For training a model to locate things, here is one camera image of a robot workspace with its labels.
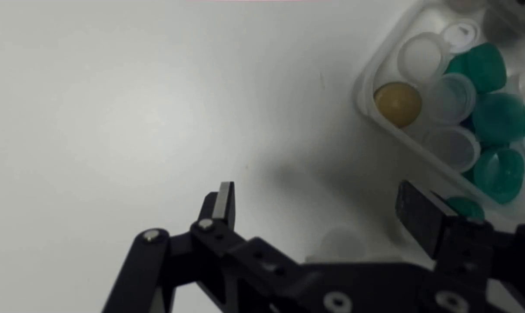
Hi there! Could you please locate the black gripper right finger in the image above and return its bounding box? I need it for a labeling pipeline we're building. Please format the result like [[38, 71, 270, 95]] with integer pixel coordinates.
[[395, 179, 525, 313]]

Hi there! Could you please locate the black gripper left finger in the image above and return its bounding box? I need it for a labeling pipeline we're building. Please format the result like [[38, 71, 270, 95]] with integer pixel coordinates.
[[103, 181, 311, 313]]

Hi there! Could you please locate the green plastic bottle cap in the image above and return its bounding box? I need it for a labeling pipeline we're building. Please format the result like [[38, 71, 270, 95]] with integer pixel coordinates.
[[470, 92, 525, 148], [466, 146, 525, 207], [444, 194, 489, 222], [444, 41, 508, 97]]

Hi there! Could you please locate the clear white bottle cap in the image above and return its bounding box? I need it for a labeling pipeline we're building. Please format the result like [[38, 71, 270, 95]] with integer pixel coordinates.
[[438, 19, 482, 54], [397, 31, 450, 83], [426, 71, 480, 127], [426, 123, 484, 174]]

